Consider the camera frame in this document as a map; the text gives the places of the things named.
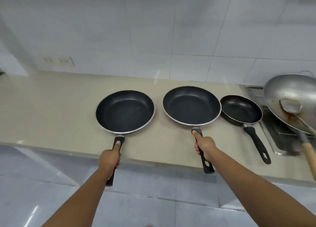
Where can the person's left hand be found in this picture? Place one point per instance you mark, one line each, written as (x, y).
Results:
(108, 160)

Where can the person's right hand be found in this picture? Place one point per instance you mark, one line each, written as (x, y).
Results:
(206, 146)

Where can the person's left thumb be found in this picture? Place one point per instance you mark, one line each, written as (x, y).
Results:
(116, 145)

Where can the person's right thumb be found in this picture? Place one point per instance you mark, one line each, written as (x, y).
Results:
(196, 134)

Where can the person's left forearm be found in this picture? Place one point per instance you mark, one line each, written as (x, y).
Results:
(81, 199)

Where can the person's right forearm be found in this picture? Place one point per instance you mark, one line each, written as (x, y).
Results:
(259, 187)

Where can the small black frying pan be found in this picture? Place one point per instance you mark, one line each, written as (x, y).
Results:
(240, 109)

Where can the steel gas stove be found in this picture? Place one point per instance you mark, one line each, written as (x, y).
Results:
(274, 128)

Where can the steel wok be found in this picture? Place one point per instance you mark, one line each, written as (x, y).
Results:
(291, 96)

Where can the white wall socket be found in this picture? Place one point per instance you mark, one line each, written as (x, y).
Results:
(59, 61)

